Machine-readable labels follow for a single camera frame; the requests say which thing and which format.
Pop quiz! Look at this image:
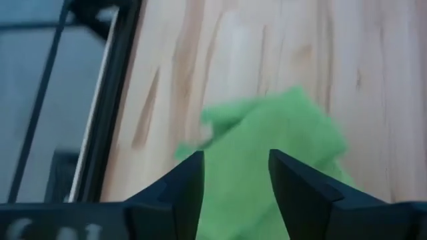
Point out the black aluminium table frame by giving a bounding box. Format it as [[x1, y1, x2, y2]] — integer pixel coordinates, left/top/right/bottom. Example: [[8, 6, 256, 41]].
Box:
[[66, 0, 144, 203]]

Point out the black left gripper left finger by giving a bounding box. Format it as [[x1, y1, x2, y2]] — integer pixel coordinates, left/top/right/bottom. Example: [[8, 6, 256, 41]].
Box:
[[0, 150, 205, 240]]

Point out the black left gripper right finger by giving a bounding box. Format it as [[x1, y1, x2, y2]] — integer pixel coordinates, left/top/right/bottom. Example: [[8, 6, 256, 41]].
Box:
[[268, 149, 427, 240]]

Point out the green microfiber towel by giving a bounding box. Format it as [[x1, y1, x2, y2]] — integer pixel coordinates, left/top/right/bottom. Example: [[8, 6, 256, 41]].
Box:
[[173, 85, 356, 240]]

